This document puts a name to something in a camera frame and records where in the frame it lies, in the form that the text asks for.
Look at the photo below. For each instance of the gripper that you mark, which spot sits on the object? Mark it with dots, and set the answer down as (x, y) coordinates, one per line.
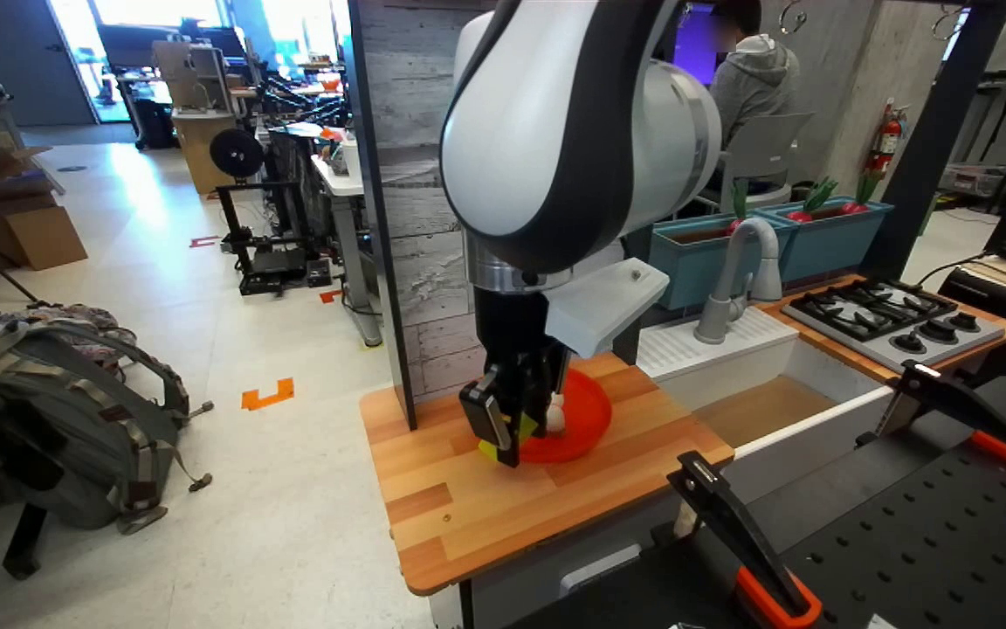
(510, 328)

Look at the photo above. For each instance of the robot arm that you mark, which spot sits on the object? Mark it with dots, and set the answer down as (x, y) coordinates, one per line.
(538, 131)

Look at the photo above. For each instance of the yellow block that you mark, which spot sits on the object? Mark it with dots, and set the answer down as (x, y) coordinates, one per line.
(527, 429)

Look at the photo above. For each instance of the white object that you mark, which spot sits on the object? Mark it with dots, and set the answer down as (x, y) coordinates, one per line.
(556, 419)

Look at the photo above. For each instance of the red plate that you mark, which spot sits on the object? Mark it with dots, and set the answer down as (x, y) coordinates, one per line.
(582, 419)

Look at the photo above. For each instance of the toy kitchen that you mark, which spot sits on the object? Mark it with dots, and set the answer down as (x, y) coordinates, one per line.
(468, 507)

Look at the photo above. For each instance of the blue planter box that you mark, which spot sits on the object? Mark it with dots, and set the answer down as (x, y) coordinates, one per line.
(835, 245)
(686, 262)

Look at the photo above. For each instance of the white toy sink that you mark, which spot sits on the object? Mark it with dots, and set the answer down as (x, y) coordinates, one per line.
(756, 402)

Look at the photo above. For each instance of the grey toy tap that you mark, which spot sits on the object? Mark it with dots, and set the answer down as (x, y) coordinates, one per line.
(743, 253)

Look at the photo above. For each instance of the white desk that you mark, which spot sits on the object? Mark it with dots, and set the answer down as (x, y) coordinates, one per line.
(341, 188)

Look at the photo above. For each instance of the toy radish with green leaves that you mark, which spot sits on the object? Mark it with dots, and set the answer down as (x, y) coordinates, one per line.
(816, 196)
(863, 190)
(740, 203)

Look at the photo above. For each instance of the black 3d printer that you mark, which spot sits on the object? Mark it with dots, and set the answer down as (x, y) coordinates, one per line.
(263, 253)

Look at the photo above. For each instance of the black burner grate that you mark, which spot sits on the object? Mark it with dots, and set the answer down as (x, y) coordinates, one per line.
(835, 316)
(909, 300)

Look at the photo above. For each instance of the grey office chair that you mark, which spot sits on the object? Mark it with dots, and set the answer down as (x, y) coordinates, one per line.
(769, 144)

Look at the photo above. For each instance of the grey toy stove top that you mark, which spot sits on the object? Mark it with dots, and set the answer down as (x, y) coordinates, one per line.
(883, 345)

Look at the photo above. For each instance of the black stove knob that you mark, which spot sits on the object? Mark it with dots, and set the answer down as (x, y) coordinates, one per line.
(964, 321)
(908, 342)
(938, 331)

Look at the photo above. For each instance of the person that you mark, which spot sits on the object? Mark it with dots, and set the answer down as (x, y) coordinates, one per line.
(752, 83)

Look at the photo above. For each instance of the monitor with purple screen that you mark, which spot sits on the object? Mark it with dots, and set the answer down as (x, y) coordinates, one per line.
(695, 44)

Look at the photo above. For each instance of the wooden cabinet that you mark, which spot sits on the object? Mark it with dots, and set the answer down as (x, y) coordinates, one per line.
(202, 148)

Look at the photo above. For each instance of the red fire extinguisher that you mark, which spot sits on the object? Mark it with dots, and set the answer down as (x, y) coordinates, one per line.
(886, 144)

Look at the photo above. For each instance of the metal hook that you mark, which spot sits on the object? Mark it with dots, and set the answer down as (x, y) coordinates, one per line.
(948, 22)
(791, 17)

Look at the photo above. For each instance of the grey backpack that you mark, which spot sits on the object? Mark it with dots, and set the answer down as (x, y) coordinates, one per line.
(58, 419)

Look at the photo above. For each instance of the stack of cardboard boxes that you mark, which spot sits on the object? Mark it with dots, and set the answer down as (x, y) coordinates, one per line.
(23, 227)

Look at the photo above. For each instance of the grey door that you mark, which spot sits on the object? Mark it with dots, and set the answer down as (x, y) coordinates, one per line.
(23, 61)

